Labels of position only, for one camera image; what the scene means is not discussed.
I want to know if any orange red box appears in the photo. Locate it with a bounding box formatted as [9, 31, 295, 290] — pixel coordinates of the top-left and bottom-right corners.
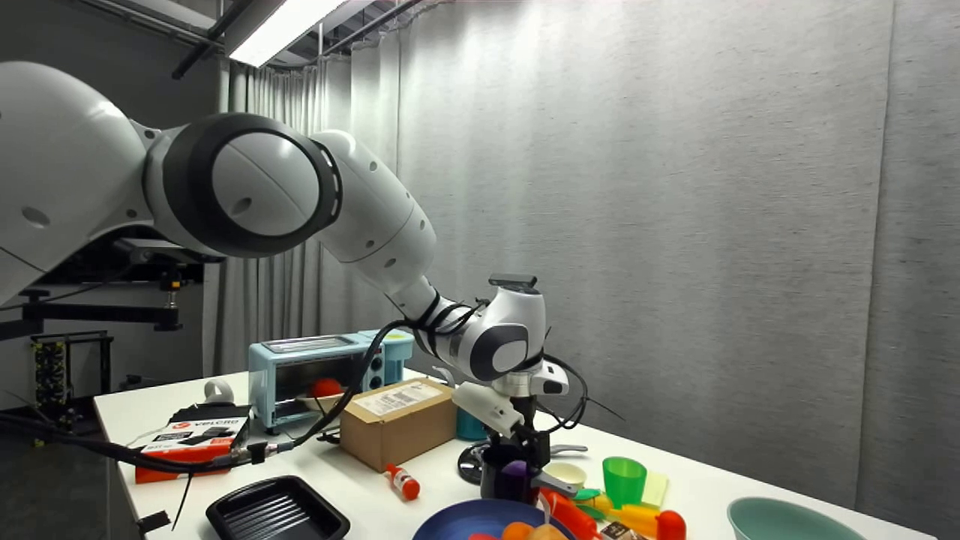
[135, 437, 233, 483]

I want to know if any black pot purple inside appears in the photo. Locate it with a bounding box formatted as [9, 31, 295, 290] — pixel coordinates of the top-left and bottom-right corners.
[481, 440, 548, 504]

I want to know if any cardboard box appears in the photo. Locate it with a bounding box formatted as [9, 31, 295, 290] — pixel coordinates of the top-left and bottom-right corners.
[340, 379, 455, 471]

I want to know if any yellow translucent cup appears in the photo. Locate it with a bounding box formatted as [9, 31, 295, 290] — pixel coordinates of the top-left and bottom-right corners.
[641, 473, 669, 508]

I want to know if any green plastic cup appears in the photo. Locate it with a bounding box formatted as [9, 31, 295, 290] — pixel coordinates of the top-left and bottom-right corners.
[602, 456, 649, 504]

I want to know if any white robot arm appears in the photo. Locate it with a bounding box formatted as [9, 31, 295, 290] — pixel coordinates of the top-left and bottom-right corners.
[0, 59, 570, 440]

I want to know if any black grill tray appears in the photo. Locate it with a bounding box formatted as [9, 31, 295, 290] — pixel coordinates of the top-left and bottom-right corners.
[206, 478, 352, 540]

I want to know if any large blue plate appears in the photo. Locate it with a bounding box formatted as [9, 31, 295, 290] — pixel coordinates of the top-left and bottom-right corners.
[411, 501, 543, 540]

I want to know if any red sauce bottle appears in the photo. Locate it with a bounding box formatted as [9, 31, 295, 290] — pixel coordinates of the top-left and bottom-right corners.
[385, 465, 419, 501]

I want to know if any plush orange toy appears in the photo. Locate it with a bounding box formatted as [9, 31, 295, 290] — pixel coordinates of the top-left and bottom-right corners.
[502, 521, 533, 540]

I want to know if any light blue toaster oven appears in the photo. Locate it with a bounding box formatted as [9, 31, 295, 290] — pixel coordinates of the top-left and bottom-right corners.
[250, 331, 414, 428]

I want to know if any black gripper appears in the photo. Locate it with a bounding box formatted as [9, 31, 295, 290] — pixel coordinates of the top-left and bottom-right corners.
[502, 398, 548, 465]

